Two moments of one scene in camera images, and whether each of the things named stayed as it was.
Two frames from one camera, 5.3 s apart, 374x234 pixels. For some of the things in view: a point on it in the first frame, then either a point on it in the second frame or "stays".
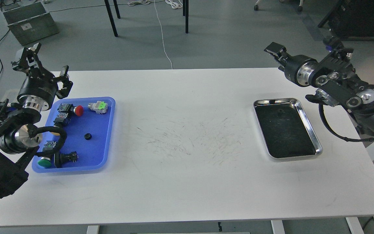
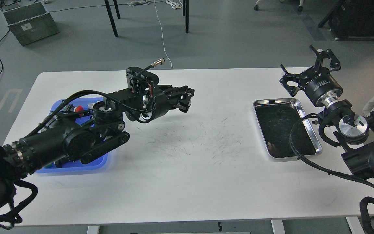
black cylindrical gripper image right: (300, 69) → (318, 84)
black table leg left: (111, 15) stays
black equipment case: (361, 19) stays
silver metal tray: (285, 130) stays
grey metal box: (30, 23) stays
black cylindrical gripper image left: (39, 88) → (166, 97)
